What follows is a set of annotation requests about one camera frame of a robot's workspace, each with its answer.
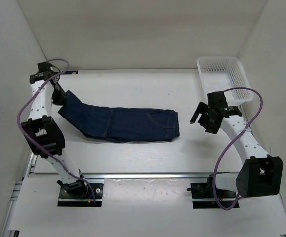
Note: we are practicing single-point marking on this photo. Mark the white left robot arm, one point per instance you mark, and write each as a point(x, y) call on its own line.
point(43, 134)

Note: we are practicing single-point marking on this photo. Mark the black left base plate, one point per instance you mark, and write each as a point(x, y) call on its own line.
point(78, 194)

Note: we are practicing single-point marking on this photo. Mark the white perforated plastic basket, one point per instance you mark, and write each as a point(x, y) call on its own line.
point(218, 73)

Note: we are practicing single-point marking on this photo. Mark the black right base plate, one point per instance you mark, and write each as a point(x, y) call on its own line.
point(203, 198)

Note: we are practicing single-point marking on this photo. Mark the aluminium right side rail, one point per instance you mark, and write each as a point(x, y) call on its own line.
point(244, 115)

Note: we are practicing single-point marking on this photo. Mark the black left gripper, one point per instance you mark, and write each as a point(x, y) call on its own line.
point(59, 100)

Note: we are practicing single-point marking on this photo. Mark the dark blue denim trousers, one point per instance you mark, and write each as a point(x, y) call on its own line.
point(120, 125)

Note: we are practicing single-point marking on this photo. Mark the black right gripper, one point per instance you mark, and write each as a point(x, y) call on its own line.
point(202, 108)

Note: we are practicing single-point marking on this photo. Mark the aluminium left side rail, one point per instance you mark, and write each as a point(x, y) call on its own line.
point(30, 165)

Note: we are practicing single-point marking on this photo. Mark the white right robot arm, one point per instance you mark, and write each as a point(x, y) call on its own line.
point(261, 172)

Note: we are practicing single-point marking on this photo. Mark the dark label sticker on table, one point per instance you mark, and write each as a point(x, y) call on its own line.
point(71, 72)

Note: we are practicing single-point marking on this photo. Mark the aluminium rail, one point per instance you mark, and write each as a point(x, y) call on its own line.
point(244, 115)
point(187, 175)
point(30, 165)

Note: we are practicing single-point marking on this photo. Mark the aluminium front rail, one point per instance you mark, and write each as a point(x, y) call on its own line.
point(187, 175)

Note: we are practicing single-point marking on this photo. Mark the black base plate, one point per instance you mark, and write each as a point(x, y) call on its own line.
point(78, 194)
point(203, 198)

